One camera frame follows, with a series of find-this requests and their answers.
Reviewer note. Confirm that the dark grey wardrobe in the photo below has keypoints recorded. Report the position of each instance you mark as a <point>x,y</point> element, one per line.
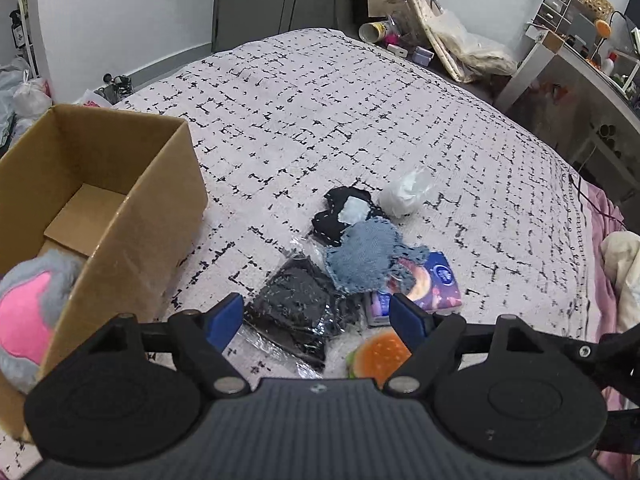
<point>285,0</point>

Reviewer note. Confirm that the black stitched heart cushion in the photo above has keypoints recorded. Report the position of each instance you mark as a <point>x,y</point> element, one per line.
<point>332,212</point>

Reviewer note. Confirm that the white charger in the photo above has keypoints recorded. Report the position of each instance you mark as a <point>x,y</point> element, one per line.
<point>397,49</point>

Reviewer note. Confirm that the grey mini drawer organiser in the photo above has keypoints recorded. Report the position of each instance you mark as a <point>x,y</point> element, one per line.
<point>554,5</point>

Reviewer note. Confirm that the white desk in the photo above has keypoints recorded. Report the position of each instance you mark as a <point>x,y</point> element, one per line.
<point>560,77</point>

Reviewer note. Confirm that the pink bed sheet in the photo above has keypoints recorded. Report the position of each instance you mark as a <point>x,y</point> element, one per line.
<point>602,280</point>

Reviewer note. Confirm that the white tied plastic bag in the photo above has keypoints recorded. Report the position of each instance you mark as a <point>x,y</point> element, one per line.
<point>32,97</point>

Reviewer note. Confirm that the orange desk lamp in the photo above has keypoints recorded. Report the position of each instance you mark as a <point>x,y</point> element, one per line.
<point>602,28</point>

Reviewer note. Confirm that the brown cardboard box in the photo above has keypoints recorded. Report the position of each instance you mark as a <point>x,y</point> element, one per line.
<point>150,240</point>

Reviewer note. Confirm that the blue and purple tissue pack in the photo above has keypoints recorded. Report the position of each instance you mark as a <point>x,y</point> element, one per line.
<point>435,285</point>

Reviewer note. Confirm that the clear crumpled plastic bag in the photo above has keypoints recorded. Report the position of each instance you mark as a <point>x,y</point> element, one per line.
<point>480,52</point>

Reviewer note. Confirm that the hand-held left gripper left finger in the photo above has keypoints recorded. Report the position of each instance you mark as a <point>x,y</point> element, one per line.
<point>226,316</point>

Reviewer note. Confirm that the wicker basket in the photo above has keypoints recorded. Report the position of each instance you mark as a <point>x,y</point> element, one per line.
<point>596,2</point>

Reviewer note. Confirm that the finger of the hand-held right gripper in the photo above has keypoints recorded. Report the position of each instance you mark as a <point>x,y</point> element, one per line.
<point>584,351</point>

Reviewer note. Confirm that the black cloth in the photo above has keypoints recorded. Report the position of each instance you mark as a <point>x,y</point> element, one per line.
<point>295,305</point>

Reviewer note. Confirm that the small purple box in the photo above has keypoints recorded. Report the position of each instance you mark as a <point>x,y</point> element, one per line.
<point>423,56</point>

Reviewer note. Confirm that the white shelf unit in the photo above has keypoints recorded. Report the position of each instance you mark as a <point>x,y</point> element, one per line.
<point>20,25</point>

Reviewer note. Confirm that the grey and pink plush toy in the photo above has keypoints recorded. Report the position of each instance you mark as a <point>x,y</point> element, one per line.
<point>27,320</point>

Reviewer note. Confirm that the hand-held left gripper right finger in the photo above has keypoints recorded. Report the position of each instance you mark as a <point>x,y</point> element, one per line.
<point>406,316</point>

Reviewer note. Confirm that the white bottle with red cap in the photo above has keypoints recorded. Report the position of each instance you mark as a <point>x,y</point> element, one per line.
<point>609,65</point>

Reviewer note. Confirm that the white crumpled plastic bag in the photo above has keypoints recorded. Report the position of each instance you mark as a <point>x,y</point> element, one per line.
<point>406,194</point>

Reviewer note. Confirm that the blue denim heart cushion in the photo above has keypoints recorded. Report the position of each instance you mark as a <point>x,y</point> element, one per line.
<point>362,255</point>

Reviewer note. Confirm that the cream pillow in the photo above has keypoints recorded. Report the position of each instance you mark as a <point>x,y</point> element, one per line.
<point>622,265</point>

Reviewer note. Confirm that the burger squeeze toy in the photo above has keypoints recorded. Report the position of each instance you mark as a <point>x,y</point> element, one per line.
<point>382,357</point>

